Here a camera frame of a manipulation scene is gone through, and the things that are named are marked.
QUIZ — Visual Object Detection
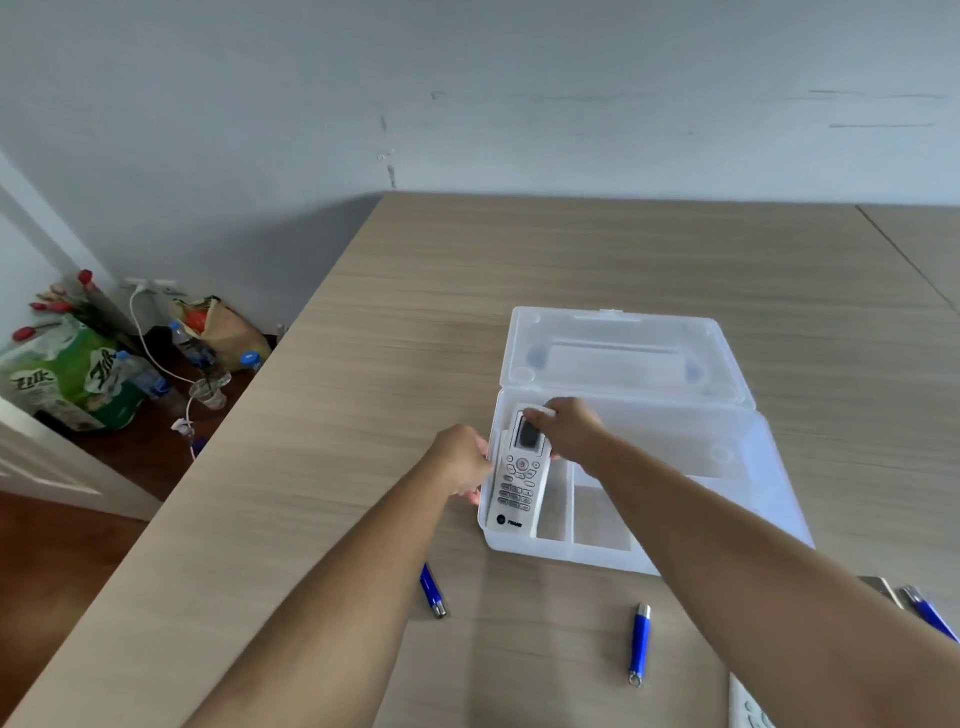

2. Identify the short blue lighter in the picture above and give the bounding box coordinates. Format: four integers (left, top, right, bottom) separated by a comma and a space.
418, 562, 450, 620

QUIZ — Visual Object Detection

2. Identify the red tulip bouquet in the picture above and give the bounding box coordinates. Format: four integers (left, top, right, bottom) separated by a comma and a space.
10, 268, 115, 344

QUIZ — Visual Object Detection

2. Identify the blue pen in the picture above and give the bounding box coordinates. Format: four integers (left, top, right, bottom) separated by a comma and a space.
897, 585, 960, 645

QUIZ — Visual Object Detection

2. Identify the white remote control with screen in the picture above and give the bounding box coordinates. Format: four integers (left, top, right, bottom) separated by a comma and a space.
491, 403, 558, 540

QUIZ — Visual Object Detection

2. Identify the clear plastic cup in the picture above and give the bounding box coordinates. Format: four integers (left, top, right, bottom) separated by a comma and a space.
187, 376, 229, 412

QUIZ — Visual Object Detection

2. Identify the green tissue pack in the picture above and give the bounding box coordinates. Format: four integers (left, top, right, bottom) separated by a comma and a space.
0, 318, 148, 435

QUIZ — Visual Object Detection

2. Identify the clear plastic storage box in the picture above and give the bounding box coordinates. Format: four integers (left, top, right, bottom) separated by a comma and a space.
477, 306, 817, 578

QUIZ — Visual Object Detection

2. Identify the grey flat device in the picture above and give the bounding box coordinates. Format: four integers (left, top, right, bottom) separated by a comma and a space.
857, 575, 906, 611

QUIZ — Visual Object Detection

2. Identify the white door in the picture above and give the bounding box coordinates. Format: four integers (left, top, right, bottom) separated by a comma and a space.
0, 396, 163, 523

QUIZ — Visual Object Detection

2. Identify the person's right hand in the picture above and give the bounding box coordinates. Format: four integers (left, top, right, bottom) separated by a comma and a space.
522, 396, 610, 472

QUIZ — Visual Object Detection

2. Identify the person's left hand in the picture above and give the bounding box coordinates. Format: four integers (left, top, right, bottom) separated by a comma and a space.
427, 424, 496, 506

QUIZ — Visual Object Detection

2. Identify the person's right forearm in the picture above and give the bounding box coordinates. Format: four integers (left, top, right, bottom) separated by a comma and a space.
576, 433, 960, 728

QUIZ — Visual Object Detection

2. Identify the person's left forearm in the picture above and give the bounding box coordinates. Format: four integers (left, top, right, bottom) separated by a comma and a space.
183, 444, 457, 728

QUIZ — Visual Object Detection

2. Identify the white cable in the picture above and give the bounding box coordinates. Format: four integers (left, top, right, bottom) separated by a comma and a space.
128, 287, 202, 445

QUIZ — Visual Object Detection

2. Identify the brown paper bag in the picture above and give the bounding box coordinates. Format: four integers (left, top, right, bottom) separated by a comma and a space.
168, 294, 273, 373

